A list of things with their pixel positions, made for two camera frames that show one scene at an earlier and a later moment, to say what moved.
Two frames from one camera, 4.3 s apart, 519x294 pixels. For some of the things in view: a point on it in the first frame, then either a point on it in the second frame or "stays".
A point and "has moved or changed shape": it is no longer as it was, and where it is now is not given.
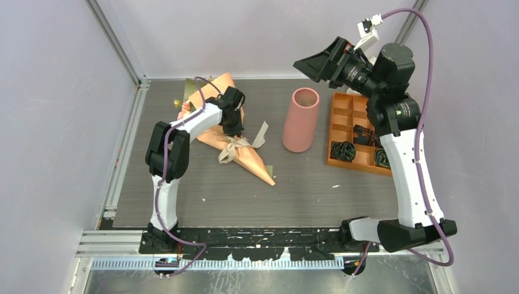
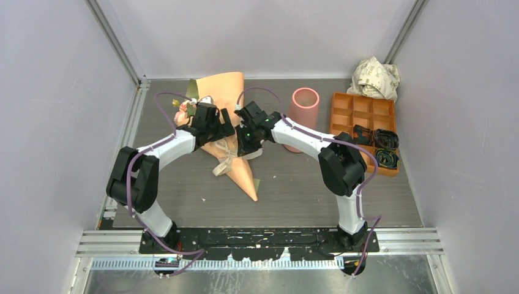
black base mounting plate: [265, 244] stays
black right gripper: [328, 65] → [244, 149]
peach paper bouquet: [197, 92] has moved or changed shape
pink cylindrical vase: [299, 129] stays
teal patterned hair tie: [380, 158] stays
